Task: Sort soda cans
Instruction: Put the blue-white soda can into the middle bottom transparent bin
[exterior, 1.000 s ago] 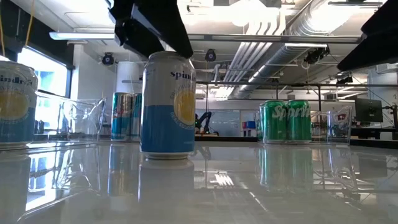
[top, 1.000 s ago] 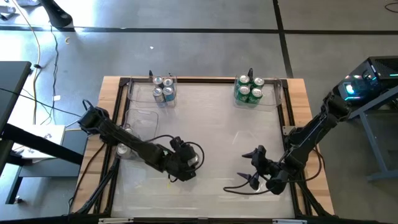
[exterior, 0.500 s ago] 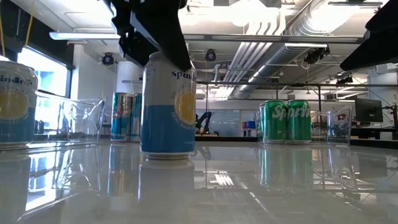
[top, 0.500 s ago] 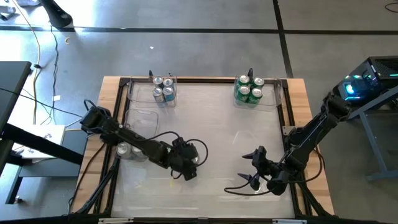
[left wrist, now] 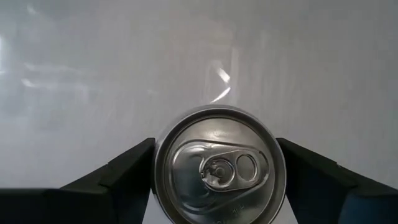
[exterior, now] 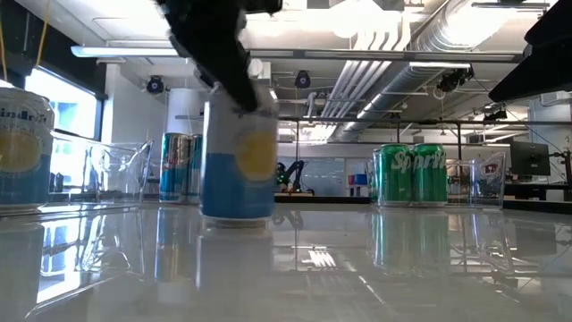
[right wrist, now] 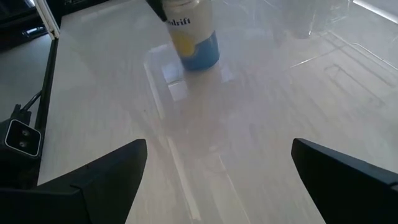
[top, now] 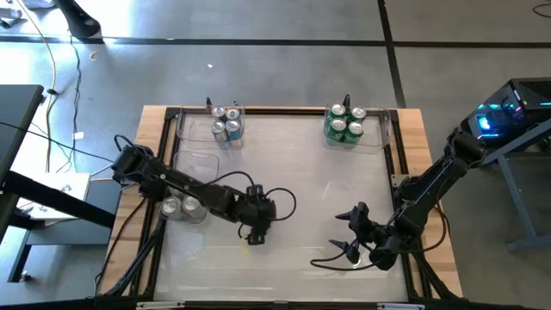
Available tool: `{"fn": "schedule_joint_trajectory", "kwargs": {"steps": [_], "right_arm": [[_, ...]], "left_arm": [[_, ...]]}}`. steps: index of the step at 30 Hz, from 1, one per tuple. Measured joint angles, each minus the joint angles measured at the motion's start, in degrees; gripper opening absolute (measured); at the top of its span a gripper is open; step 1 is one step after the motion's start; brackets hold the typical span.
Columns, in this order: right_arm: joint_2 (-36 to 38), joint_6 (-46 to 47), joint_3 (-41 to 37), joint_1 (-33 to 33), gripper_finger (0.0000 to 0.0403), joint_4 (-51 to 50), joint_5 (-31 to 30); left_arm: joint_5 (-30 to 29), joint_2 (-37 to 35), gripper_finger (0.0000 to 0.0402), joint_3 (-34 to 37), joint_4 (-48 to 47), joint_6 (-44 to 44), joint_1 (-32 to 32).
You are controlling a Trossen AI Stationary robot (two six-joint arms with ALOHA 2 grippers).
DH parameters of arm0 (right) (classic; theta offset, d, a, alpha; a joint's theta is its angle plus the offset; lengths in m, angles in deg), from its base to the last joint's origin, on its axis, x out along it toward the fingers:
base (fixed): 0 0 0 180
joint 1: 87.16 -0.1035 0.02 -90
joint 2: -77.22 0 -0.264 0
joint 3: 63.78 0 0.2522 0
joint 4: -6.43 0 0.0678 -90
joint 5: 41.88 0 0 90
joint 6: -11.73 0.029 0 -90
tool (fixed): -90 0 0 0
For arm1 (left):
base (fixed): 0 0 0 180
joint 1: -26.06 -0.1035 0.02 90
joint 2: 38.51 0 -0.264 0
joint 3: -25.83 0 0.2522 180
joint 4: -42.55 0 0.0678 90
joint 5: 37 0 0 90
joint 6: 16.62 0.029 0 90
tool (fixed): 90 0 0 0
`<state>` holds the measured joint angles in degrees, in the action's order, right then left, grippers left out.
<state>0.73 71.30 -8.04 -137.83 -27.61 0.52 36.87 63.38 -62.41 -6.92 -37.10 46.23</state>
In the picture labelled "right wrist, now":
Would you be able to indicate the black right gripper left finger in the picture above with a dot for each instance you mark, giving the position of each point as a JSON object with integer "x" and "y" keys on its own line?
{"x": 77, "y": 202}

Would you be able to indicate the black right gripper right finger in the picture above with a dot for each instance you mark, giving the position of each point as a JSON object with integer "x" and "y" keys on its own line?
{"x": 357, "y": 193}

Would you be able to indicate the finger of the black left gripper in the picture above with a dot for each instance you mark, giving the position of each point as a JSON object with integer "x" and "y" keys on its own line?
{"x": 158, "y": 7}

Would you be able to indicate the white blue Spindrift can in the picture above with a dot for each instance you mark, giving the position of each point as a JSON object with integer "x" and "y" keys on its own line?
{"x": 192, "y": 43}

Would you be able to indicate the clear plastic bin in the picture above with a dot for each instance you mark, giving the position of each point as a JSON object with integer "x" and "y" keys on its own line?
{"x": 311, "y": 18}

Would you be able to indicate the silver frame bracket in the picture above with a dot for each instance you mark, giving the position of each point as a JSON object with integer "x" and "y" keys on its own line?
{"x": 46, "y": 18}

